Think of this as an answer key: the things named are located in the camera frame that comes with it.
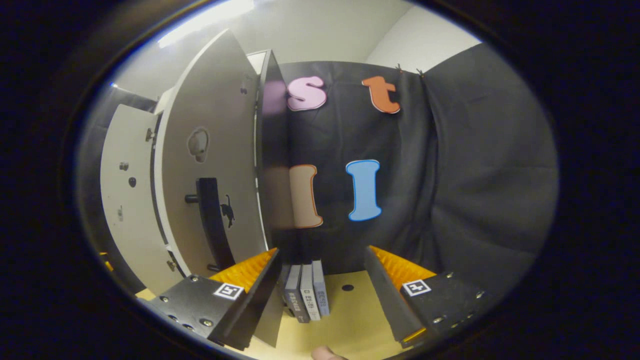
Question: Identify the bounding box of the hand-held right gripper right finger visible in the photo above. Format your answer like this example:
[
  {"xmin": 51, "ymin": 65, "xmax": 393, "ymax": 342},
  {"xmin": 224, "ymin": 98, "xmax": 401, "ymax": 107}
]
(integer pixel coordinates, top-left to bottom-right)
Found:
[{"xmin": 363, "ymin": 245, "xmax": 489, "ymax": 349}]

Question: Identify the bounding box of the blue grey book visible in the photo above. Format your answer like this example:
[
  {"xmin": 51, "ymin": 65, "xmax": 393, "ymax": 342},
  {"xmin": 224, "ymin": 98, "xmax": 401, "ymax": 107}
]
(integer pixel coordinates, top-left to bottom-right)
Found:
[{"xmin": 311, "ymin": 259, "xmax": 331, "ymax": 317}]

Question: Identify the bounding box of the white cabinet door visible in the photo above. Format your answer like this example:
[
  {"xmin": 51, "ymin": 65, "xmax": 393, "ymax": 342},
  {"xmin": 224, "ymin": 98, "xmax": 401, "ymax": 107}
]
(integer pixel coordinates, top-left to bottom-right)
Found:
[
  {"xmin": 154, "ymin": 29, "xmax": 272, "ymax": 281},
  {"xmin": 100, "ymin": 104, "xmax": 187, "ymax": 296}
]

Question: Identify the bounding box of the white and grey shoe cabinet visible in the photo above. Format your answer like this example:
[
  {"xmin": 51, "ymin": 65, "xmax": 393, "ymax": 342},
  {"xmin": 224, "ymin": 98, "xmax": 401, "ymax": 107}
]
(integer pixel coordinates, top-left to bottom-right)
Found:
[{"xmin": 155, "ymin": 49, "xmax": 297, "ymax": 251}]

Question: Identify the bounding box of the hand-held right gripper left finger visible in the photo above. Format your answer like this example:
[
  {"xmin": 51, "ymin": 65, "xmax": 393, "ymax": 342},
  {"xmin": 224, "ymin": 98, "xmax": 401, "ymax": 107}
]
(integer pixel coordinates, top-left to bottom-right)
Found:
[{"xmin": 147, "ymin": 247, "xmax": 282, "ymax": 351}]

